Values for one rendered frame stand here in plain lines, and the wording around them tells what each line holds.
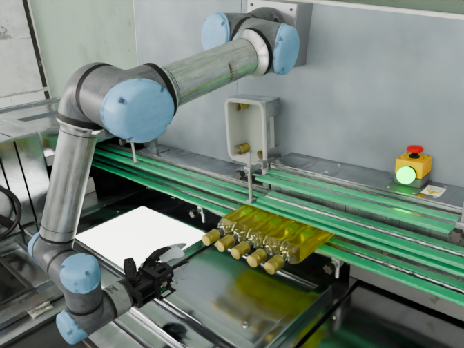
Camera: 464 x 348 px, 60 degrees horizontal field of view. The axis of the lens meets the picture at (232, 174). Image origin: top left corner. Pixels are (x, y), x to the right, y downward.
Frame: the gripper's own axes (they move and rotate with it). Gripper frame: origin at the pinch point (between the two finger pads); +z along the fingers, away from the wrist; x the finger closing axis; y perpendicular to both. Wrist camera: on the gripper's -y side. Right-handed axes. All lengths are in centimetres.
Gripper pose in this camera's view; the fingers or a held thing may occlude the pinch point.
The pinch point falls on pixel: (181, 254)
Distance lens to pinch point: 114.0
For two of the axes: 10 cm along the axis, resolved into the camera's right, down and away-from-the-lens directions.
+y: 7.3, 2.0, -6.5
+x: -0.7, -9.3, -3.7
